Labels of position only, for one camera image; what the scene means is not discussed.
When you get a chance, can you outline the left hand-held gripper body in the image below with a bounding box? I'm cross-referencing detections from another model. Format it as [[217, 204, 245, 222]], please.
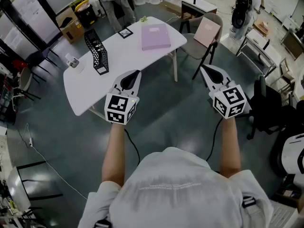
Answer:
[[104, 88, 140, 126]]

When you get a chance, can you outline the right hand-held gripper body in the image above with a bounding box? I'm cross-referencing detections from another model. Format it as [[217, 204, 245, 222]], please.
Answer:
[[208, 81, 252, 120]]

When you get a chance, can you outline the black mesh file holder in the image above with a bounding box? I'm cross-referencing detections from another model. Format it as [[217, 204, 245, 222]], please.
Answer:
[[84, 28, 110, 76]]

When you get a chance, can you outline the purple folder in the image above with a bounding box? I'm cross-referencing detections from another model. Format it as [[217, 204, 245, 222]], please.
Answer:
[[141, 23, 171, 51]]

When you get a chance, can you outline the person's left forearm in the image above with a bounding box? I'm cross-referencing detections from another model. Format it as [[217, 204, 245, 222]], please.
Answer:
[[101, 122, 126, 188]]

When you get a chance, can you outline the person's right forearm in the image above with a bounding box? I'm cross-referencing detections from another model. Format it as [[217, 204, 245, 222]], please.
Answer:
[[218, 117, 243, 178]]

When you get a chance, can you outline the pink square box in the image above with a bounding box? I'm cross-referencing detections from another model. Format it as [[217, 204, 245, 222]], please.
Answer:
[[193, 16, 221, 48]]

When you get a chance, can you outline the brown cardboard box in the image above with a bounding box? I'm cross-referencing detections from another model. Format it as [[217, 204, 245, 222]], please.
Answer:
[[56, 7, 86, 44]]

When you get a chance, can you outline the white table leg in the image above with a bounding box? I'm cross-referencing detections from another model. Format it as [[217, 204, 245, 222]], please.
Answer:
[[171, 48, 179, 82], [89, 104, 106, 121]]

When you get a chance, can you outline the black office chair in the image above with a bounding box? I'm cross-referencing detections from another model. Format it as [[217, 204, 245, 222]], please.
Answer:
[[247, 76, 297, 140]]

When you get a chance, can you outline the grey chair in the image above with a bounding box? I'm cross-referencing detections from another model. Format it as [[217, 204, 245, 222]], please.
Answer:
[[178, 12, 224, 80]]

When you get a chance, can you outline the white side table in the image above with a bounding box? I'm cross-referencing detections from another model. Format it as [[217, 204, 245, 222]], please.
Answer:
[[237, 28, 282, 77]]

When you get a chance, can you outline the white device with screen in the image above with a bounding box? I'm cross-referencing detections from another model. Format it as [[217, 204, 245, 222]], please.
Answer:
[[65, 53, 79, 68]]

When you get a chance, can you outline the small white cabinet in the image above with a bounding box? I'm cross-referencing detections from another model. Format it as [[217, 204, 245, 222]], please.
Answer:
[[180, 0, 218, 21]]

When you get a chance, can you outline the black bin with yellow lid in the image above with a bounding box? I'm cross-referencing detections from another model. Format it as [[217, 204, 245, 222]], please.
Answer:
[[75, 0, 97, 25]]

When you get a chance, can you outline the white machine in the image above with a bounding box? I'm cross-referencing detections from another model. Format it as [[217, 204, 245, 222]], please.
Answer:
[[281, 133, 304, 175]]

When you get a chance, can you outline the dark blue chair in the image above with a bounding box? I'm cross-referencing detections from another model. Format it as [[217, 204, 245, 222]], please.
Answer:
[[25, 47, 59, 80]]

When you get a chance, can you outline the beige chair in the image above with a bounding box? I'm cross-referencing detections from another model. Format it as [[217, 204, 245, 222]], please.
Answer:
[[11, 66, 41, 102]]

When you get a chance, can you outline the person's white shirt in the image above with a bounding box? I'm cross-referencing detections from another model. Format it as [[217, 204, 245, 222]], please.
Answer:
[[78, 146, 274, 228]]

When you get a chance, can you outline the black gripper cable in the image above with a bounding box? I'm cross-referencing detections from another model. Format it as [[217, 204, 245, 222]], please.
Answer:
[[123, 128, 141, 168], [206, 117, 224, 162]]

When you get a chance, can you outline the black picture frame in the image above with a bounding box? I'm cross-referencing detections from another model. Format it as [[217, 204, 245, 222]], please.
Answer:
[[117, 28, 133, 39]]

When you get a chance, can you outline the thin white floor cable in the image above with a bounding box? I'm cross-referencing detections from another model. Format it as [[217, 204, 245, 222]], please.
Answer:
[[18, 123, 88, 199]]

